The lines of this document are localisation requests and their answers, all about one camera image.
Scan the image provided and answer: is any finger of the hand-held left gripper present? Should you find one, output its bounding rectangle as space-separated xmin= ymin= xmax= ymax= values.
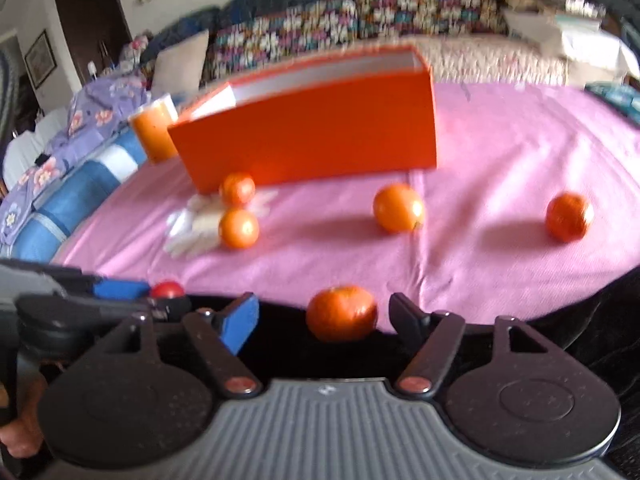
xmin=17 ymin=296 xmax=192 ymax=322
xmin=50 ymin=266 xmax=152 ymax=303

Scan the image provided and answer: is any orange cardboard box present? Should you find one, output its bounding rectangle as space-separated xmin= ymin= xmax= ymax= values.
xmin=167 ymin=46 xmax=440 ymax=196

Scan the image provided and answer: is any orange canister with white lid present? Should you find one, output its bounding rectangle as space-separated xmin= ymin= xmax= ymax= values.
xmin=128 ymin=93 xmax=179 ymax=164

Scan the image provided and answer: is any teal cloth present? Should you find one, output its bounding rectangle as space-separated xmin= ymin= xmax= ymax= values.
xmin=584 ymin=82 xmax=640 ymax=125

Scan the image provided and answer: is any purple floral cloth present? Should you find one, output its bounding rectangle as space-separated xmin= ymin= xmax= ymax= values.
xmin=0 ymin=35 xmax=153 ymax=243

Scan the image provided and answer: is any person's dark clothing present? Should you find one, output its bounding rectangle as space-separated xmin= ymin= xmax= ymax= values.
xmin=187 ymin=280 xmax=640 ymax=480

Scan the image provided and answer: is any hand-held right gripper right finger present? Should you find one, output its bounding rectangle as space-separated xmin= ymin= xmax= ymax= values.
xmin=389 ymin=292 xmax=556 ymax=396

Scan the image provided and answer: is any dark wooden door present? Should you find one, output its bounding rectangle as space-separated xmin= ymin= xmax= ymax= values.
xmin=54 ymin=0 xmax=132 ymax=87

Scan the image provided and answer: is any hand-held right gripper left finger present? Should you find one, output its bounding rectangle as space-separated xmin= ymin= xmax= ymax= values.
xmin=102 ymin=292 xmax=263 ymax=401

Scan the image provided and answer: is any small red tomato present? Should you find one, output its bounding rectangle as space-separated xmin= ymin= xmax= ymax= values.
xmin=150 ymin=280 xmax=186 ymax=302

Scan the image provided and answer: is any floral cushion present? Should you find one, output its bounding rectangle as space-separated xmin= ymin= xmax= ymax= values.
xmin=356 ymin=0 xmax=503 ymax=38
xmin=206 ymin=0 xmax=360 ymax=81

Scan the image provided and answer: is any beige quilted blanket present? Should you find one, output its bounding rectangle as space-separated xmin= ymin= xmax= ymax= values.
xmin=417 ymin=34 xmax=571 ymax=87

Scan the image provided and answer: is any stack of papers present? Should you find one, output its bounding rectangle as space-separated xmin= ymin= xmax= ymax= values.
xmin=492 ymin=0 xmax=640 ymax=83

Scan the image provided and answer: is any white cloth cover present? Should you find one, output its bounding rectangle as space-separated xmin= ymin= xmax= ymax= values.
xmin=2 ymin=107 xmax=68 ymax=191

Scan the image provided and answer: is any orange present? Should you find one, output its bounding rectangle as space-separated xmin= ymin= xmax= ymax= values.
xmin=372 ymin=183 xmax=426 ymax=234
xmin=218 ymin=208 xmax=261 ymax=251
xmin=219 ymin=172 xmax=257 ymax=208
xmin=305 ymin=285 xmax=379 ymax=343
xmin=545 ymin=192 xmax=595 ymax=243

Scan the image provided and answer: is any pink tablecloth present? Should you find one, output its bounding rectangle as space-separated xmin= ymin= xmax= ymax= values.
xmin=50 ymin=80 xmax=640 ymax=336

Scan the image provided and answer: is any beige pillow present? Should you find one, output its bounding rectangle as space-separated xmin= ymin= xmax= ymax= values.
xmin=150 ymin=29 xmax=211 ymax=100

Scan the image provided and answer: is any framed picture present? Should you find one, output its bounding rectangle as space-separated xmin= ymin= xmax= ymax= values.
xmin=24 ymin=29 xmax=56 ymax=89

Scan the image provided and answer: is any blue striped blanket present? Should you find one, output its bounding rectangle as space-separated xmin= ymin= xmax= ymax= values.
xmin=0 ymin=130 xmax=151 ymax=263

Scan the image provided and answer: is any person's left hand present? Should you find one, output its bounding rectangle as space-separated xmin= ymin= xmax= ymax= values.
xmin=0 ymin=377 xmax=48 ymax=461

